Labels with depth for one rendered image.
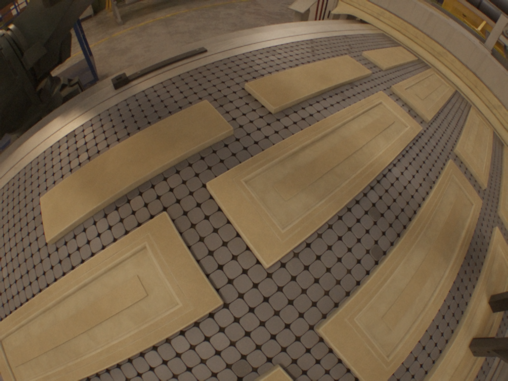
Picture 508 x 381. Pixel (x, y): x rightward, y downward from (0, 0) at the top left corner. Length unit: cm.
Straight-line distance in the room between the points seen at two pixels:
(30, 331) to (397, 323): 74
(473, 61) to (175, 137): 164
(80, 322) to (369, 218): 60
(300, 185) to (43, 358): 65
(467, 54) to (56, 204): 195
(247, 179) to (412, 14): 158
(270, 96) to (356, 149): 25
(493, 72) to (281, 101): 141
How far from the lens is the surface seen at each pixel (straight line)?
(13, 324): 65
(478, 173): 94
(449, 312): 62
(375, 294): 44
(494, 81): 168
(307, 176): 45
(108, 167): 52
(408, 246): 51
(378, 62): 105
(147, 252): 41
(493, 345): 65
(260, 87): 62
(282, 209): 41
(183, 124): 52
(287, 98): 60
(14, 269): 68
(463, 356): 68
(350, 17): 214
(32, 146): 84
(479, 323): 73
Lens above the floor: 125
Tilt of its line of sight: 62 degrees down
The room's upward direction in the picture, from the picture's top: 9 degrees clockwise
